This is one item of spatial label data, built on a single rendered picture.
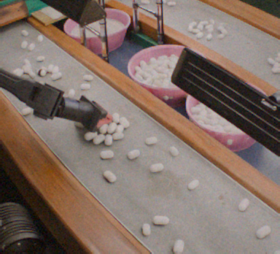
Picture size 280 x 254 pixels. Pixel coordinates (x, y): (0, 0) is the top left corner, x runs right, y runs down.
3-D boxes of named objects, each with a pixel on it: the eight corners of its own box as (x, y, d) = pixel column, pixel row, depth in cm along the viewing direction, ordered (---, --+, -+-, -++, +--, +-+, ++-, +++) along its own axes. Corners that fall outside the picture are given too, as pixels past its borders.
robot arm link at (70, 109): (57, 119, 118) (64, 98, 118) (44, 111, 122) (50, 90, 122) (76, 123, 123) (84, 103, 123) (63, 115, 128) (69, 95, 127)
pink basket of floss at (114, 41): (123, 60, 176) (122, 38, 170) (57, 58, 180) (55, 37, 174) (137, 28, 196) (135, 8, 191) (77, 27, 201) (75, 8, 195)
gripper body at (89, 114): (86, 95, 132) (67, 90, 127) (106, 112, 126) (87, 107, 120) (76, 115, 133) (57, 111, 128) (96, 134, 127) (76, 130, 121)
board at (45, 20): (45, 25, 184) (44, 23, 184) (30, 15, 194) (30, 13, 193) (111, 1, 200) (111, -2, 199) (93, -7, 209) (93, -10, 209)
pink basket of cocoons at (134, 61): (187, 123, 145) (187, 97, 139) (113, 98, 157) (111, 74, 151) (221, 80, 163) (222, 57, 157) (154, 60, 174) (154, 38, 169)
